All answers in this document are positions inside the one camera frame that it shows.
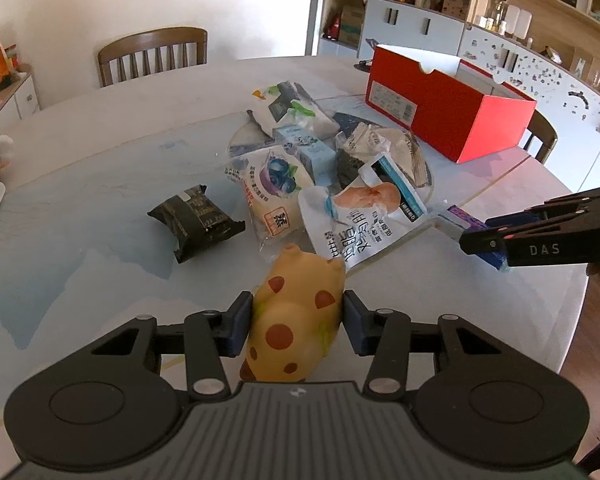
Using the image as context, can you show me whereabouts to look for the small blue white box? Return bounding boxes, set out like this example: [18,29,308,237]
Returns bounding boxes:
[430,205,508,272]

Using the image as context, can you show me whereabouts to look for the black snack packet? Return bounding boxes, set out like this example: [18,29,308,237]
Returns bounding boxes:
[147,184,246,263]

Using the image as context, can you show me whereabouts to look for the yellow spotted squishy toy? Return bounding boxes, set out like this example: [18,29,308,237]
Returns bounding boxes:
[239,244,346,382]

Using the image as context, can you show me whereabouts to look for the blueberry bread packet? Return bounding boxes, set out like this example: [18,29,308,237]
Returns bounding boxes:
[225,145,314,244]

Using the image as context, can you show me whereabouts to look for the brown wooden chair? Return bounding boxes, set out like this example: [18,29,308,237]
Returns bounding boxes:
[519,110,558,164]
[97,26,208,88]

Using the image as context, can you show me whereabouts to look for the red cardboard shoe box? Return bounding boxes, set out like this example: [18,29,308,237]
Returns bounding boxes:
[365,44,536,164]

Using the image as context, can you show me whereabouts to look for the beige crinkled snack bag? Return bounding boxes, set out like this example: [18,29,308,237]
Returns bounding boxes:
[335,122,432,188]

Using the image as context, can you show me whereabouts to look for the dark clear plastic packet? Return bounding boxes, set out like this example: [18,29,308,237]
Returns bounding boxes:
[336,148,364,190]

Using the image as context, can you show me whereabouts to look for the light blue carton box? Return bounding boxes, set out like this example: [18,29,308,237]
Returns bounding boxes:
[273,125,337,186]

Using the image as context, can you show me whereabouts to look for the black folding stand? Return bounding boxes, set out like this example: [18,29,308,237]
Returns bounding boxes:
[354,60,373,73]

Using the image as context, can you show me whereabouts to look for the cardboard box by cabinet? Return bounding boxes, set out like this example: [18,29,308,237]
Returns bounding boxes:
[338,6,365,49]

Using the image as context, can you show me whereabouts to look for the white side cabinet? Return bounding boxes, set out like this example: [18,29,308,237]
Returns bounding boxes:
[0,65,41,134]

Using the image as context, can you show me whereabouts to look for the white tissue pack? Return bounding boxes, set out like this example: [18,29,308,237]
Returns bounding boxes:
[250,81,340,139]

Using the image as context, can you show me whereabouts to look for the white wall cabinet unit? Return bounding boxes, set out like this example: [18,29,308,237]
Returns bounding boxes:
[317,0,600,194]

